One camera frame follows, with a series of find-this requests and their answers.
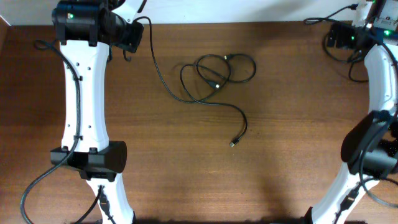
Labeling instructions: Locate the black USB cable long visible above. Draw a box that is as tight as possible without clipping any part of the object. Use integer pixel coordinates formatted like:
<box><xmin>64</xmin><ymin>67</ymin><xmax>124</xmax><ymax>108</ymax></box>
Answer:
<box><xmin>135</xmin><ymin>16</ymin><xmax>257</xmax><ymax>147</ymax></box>

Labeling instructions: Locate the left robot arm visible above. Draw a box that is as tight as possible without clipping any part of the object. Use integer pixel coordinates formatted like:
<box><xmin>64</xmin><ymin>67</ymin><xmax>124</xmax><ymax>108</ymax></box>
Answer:
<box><xmin>50</xmin><ymin>0</ymin><xmax>146</xmax><ymax>223</ymax></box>

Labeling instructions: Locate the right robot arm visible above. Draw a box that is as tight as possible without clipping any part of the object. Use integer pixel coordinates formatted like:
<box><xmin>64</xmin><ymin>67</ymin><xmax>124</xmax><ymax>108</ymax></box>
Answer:
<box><xmin>298</xmin><ymin>1</ymin><xmax>397</xmax><ymax>224</ymax></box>

